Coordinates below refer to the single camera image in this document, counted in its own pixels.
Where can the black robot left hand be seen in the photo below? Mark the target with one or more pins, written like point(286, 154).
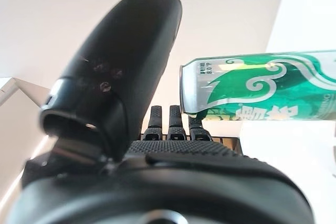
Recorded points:
point(118, 64)

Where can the emerald green silver beer can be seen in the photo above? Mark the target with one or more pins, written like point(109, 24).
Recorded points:
point(262, 90)

